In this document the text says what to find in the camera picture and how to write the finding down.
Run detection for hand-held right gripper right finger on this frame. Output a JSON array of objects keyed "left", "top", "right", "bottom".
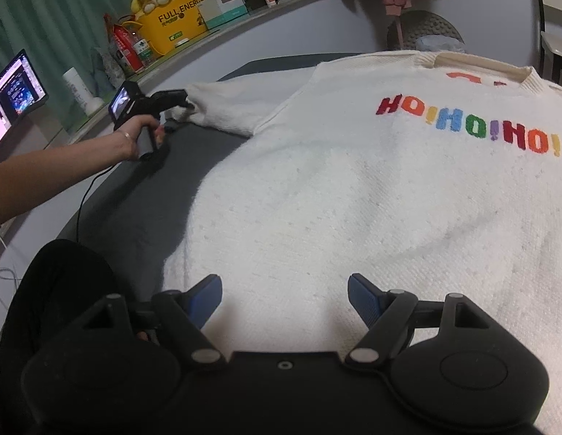
[{"left": 344, "top": 273, "right": 490, "bottom": 365}]

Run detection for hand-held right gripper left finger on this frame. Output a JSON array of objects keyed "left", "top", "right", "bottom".
[{"left": 82, "top": 274, "right": 227, "bottom": 365}]

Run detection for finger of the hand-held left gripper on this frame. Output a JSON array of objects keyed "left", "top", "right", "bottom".
[{"left": 147, "top": 89, "right": 195, "bottom": 114}]

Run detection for white knit sweater coloured letters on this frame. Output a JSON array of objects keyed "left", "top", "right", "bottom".
[{"left": 163, "top": 50, "right": 562, "bottom": 435}]

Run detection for person's left forearm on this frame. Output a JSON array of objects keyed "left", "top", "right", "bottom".
[{"left": 0, "top": 135, "right": 115, "bottom": 230}]

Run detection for person's left hand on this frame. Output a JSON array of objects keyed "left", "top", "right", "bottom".
[{"left": 106, "top": 115, "right": 166, "bottom": 162}]

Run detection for white lotion tube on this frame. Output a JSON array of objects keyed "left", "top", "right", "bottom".
[{"left": 63, "top": 67, "right": 104, "bottom": 117}]

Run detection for red snack bag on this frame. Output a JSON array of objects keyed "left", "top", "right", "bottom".
[{"left": 112, "top": 20, "right": 144, "bottom": 74}]

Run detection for clear water bottle green label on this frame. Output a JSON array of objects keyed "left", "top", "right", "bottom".
[{"left": 131, "top": 32, "right": 155, "bottom": 68}]

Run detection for yellow storage box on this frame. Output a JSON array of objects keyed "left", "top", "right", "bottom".
[{"left": 135, "top": 0, "right": 209, "bottom": 58}]

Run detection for white and teal box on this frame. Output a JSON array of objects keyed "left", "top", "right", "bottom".
[{"left": 204, "top": 0, "right": 251, "bottom": 30}]

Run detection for laptop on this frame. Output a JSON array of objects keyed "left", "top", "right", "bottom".
[{"left": 0, "top": 49, "right": 50, "bottom": 157}]

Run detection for green curtain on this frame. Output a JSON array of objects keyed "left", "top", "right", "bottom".
[{"left": 0, "top": 0, "right": 209, "bottom": 116}]

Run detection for person's black trouser leg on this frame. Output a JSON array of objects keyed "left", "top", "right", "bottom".
[{"left": 0, "top": 238, "right": 169, "bottom": 435}]

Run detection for grey round massage cushion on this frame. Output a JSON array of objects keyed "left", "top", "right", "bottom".
[{"left": 387, "top": 9, "right": 465, "bottom": 53}]

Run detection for white bucket with bag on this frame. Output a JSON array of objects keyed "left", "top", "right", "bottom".
[{"left": 417, "top": 34, "right": 467, "bottom": 54}]

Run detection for black cable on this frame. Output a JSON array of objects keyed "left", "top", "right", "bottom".
[{"left": 77, "top": 162, "right": 124, "bottom": 242}]

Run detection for white cable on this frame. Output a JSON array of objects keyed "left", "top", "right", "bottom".
[{"left": 0, "top": 230, "right": 24, "bottom": 291}]

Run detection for white chair with black frame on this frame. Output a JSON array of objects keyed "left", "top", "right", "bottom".
[{"left": 532, "top": 0, "right": 562, "bottom": 83}]

